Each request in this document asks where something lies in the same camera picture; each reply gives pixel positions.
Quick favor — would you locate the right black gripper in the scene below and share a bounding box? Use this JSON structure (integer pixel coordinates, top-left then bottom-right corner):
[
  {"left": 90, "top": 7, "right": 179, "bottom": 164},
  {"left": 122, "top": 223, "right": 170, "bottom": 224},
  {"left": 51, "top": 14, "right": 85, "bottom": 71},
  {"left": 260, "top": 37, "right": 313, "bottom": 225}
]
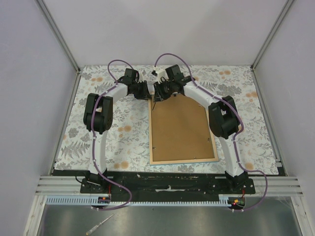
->
[{"left": 153, "top": 79, "right": 175, "bottom": 103}]

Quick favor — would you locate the blue picture frame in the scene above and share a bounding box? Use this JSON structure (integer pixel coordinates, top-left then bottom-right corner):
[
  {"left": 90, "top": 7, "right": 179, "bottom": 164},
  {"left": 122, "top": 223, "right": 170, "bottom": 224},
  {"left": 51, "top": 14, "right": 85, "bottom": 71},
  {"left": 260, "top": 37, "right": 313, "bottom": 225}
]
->
[{"left": 148, "top": 94, "right": 219, "bottom": 165}]

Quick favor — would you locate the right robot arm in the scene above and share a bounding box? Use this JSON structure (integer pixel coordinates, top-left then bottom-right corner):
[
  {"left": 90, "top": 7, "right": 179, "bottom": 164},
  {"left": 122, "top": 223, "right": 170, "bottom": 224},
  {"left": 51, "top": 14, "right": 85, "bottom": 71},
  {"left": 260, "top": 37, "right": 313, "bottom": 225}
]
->
[{"left": 152, "top": 64, "right": 249, "bottom": 194}]

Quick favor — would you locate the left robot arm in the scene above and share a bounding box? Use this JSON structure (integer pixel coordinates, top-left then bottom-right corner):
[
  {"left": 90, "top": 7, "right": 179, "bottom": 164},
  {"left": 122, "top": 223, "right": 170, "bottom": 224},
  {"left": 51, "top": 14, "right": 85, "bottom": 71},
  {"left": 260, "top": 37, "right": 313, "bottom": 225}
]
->
[{"left": 83, "top": 68, "right": 151, "bottom": 193}]

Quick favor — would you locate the floral patterned table mat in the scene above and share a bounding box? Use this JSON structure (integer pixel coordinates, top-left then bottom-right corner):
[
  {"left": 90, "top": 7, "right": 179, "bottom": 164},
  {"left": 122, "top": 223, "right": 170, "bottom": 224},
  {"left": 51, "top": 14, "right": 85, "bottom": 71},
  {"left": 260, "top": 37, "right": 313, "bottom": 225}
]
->
[{"left": 54, "top": 65, "right": 279, "bottom": 175}]

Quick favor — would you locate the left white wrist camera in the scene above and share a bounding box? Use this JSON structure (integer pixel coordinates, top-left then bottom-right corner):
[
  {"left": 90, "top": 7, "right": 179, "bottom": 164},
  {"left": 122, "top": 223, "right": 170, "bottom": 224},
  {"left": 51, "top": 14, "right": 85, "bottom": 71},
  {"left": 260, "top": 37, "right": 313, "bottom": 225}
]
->
[{"left": 138, "top": 71, "right": 146, "bottom": 83}]

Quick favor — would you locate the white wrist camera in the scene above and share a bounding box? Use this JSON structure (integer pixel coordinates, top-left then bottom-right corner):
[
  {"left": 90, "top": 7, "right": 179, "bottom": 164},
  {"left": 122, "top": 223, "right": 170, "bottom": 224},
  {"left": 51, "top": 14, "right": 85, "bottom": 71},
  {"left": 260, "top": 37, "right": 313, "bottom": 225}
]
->
[
  {"left": 151, "top": 69, "right": 169, "bottom": 83},
  {"left": 138, "top": 71, "right": 146, "bottom": 83}
]

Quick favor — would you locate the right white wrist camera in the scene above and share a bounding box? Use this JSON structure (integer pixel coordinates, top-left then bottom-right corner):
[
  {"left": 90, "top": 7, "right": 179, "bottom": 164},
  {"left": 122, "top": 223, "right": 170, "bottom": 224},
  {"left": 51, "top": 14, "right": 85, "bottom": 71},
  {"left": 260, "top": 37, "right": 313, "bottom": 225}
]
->
[{"left": 151, "top": 69, "right": 169, "bottom": 83}]

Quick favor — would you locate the right aluminium corner post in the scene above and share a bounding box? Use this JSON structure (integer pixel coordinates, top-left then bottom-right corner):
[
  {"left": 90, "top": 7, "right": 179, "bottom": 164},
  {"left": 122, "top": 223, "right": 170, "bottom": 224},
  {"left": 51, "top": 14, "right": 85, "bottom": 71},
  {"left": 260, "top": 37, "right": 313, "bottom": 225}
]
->
[{"left": 250, "top": 0, "right": 296, "bottom": 71}]

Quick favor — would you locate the aluminium corner post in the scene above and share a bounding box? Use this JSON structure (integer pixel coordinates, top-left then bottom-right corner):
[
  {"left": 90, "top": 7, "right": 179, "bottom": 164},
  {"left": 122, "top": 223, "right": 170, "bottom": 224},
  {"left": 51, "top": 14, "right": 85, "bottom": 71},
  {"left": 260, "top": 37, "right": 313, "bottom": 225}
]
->
[
  {"left": 35, "top": 0, "right": 80, "bottom": 73},
  {"left": 250, "top": 0, "right": 296, "bottom": 71}
]

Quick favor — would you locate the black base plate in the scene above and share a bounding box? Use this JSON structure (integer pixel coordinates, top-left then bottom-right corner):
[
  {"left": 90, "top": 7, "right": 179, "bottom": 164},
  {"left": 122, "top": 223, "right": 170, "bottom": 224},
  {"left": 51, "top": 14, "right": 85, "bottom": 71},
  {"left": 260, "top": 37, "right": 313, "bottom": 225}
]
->
[{"left": 53, "top": 170, "right": 255, "bottom": 203}]

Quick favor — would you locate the light blue cable duct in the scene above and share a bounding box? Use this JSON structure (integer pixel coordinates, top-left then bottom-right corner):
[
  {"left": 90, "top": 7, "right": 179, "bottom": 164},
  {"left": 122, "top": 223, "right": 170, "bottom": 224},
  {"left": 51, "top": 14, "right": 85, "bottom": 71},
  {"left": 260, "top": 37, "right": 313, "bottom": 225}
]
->
[{"left": 46, "top": 195, "right": 232, "bottom": 207}]

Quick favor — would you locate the left aluminium corner post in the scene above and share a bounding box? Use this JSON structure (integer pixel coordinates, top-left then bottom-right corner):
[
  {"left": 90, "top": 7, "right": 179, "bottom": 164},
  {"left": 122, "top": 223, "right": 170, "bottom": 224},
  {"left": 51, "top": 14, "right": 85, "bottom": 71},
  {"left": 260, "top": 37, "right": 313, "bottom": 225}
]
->
[{"left": 35, "top": 0, "right": 80, "bottom": 73}]

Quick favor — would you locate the aluminium rail bar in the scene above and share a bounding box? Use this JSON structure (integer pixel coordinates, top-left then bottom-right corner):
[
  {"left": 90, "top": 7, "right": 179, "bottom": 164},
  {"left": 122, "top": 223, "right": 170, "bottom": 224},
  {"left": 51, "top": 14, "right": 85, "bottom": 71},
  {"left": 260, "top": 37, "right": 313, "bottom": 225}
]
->
[{"left": 35, "top": 175, "right": 84, "bottom": 196}]

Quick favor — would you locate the clear handled screwdriver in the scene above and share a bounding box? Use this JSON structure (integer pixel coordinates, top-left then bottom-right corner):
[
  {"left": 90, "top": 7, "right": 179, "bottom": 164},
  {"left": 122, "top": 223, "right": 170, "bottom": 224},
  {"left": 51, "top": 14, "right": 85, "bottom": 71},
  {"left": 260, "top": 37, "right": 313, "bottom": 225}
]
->
[{"left": 86, "top": 214, "right": 114, "bottom": 236}]

